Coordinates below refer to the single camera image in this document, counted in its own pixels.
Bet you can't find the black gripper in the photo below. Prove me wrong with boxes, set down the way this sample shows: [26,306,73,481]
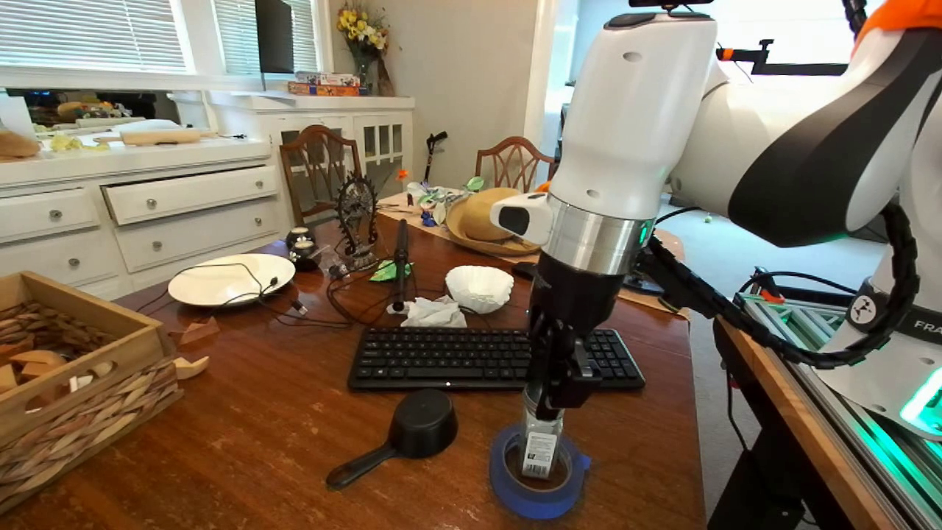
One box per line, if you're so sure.
[523,250,628,422]

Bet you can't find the small black pot with handle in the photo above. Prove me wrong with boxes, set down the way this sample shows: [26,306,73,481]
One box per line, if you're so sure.
[325,388,463,493]

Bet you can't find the small glass jar container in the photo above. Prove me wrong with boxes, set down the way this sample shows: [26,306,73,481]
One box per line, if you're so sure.
[519,411,568,484]

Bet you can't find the black computer keyboard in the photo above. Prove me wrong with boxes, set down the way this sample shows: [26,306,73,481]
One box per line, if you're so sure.
[347,325,649,394]

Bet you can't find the blue tape roll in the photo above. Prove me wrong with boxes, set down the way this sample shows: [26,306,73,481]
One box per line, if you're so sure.
[490,422,594,524]

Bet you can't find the white paper coffee filter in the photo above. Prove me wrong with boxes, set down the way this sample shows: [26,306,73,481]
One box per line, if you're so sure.
[442,262,519,318]

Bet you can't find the crumpled white tissue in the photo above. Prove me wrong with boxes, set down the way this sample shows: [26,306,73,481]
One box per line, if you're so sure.
[397,291,472,334]

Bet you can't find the round straw hat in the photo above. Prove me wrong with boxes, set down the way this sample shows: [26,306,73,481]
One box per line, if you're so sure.
[442,185,554,262]

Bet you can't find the long black rod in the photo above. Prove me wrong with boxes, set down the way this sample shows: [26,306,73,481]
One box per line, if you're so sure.
[388,216,415,321]

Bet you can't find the small green object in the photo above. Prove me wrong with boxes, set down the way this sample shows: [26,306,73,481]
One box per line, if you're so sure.
[367,256,415,288]

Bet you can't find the robot mounting cart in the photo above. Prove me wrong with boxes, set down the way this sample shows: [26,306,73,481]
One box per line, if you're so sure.
[709,265,942,530]

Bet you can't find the brown open-back wooden chair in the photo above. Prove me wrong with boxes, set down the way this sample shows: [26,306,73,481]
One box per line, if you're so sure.
[475,132,560,194]

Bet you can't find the small dark jar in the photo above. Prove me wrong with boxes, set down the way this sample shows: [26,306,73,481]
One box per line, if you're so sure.
[286,226,320,274]

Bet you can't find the dark ornate wooden chair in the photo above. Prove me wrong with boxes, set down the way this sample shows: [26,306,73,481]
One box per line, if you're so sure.
[278,123,364,237]

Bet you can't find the thin metal utensil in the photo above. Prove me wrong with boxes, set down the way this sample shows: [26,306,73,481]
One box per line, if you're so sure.
[191,256,286,310]

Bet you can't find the white glass-door cabinet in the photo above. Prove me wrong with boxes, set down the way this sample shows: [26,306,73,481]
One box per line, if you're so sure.
[247,93,419,185]

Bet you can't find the white round plate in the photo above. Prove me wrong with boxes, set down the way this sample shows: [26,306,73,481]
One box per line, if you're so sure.
[166,250,300,313]

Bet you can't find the small wood piece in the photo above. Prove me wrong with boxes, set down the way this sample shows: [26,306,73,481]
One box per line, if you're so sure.
[178,318,222,352]
[170,355,216,387]

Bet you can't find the yellow flowers in vase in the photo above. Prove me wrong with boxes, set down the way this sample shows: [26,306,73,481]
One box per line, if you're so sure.
[337,4,395,100]

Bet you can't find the white drawer dresser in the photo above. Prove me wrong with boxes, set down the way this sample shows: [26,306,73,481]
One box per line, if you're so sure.
[0,135,288,303]

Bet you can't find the wooden cutting board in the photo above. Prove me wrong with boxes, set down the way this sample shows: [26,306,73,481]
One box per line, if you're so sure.
[119,126,226,150]

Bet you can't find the wooden slat basket crate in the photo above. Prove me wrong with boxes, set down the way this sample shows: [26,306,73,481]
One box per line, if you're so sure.
[0,271,189,517]

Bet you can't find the white window blinds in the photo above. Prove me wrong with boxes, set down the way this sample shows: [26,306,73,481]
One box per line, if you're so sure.
[0,0,191,73]

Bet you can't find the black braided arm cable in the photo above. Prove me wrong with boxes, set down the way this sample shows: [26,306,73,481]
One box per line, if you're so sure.
[635,201,924,374]

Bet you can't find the thin black cable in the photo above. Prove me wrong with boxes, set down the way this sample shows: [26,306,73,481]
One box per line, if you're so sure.
[320,262,397,331]

